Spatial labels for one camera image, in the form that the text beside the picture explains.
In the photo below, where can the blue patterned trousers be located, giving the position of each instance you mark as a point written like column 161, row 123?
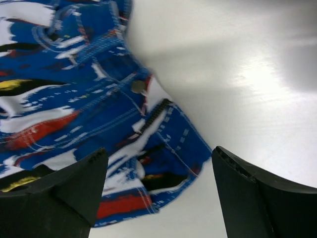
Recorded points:
column 69, row 86

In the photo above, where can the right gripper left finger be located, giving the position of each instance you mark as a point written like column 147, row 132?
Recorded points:
column 43, row 203

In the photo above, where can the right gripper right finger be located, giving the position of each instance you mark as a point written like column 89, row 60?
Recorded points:
column 256, row 203

